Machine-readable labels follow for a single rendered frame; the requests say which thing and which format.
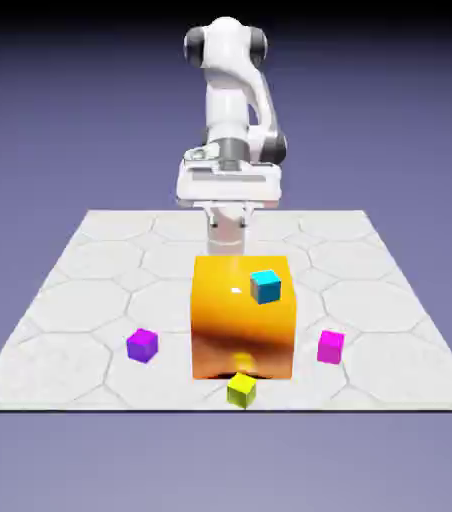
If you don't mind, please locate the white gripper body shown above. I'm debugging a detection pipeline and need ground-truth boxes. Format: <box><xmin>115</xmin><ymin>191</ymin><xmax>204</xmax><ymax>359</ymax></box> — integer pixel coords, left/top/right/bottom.
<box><xmin>175</xmin><ymin>158</ymin><xmax>284</xmax><ymax>210</ymax></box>

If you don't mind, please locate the small cyan cube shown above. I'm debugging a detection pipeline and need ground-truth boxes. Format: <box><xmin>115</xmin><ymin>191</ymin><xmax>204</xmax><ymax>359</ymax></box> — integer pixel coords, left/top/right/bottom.
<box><xmin>249</xmin><ymin>268</ymin><xmax>283</xmax><ymax>306</ymax></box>

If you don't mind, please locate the small purple cube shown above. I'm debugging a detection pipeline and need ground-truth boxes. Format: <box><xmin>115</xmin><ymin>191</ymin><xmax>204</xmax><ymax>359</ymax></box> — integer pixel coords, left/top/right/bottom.
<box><xmin>125</xmin><ymin>327</ymin><xmax>160</xmax><ymax>365</ymax></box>

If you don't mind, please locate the small magenta cube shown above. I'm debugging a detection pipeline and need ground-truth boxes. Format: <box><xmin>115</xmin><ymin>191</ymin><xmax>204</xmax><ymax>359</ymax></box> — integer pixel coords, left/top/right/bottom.
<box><xmin>316</xmin><ymin>329</ymin><xmax>346</xmax><ymax>366</ymax></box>

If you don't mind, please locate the small yellow cube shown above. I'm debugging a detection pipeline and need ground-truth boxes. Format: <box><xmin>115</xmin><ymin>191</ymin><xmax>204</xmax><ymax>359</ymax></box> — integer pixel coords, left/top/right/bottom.
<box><xmin>226</xmin><ymin>371</ymin><xmax>258</xmax><ymax>410</ymax></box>

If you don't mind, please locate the large orange box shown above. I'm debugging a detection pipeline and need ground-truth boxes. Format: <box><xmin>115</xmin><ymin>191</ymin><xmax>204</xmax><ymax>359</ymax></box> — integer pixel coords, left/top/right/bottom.
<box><xmin>190</xmin><ymin>255</ymin><xmax>299</xmax><ymax>382</ymax></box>

